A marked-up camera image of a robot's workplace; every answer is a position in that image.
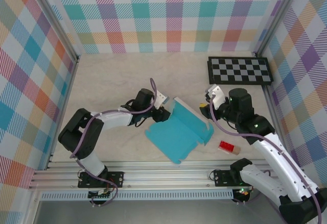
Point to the blue and white paper box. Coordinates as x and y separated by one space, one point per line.
178 132

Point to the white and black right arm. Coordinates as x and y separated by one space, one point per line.
276 157

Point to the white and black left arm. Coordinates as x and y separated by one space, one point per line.
115 119

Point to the black checkerboard calibration board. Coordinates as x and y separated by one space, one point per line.
240 71

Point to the red and wooden block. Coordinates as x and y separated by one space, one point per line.
228 147

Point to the small circuit board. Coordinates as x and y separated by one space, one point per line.
101 194
244 192

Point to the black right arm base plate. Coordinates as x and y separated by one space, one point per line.
222 178

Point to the aluminium front frame rail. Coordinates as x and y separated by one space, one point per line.
166 175

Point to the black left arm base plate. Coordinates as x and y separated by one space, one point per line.
116 179

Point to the aluminium corner post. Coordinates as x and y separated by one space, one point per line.
53 20
278 17

